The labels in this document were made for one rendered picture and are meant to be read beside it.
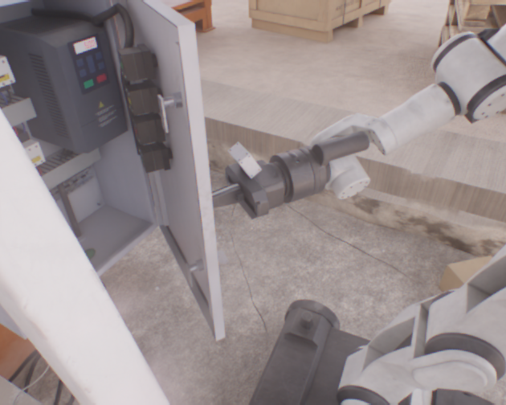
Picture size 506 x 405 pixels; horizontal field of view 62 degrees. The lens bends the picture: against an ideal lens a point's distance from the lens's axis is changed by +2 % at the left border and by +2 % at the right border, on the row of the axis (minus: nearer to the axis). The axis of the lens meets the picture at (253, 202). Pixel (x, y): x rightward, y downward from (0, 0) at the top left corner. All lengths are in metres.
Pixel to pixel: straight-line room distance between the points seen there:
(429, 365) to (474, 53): 0.60
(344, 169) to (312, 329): 0.80
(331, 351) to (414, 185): 0.93
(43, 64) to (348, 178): 0.58
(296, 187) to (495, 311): 0.44
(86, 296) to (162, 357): 1.24
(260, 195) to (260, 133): 1.59
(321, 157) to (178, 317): 1.19
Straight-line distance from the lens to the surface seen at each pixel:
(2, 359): 1.73
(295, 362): 1.39
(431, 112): 0.77
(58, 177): 1.04
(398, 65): 3.24
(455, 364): 0.95
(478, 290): 0.99
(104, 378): 0.50
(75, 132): 0.91
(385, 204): 2.09
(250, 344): 1.65
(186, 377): 1.60
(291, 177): 0.68
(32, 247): 0.39
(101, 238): 1.15
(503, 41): 0.80
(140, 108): 0.74
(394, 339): 1.16
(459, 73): 0.78
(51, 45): 0.85
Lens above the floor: 1.37
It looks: 37 degrees down
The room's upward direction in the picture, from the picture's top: 1 degrees counter-clockwise
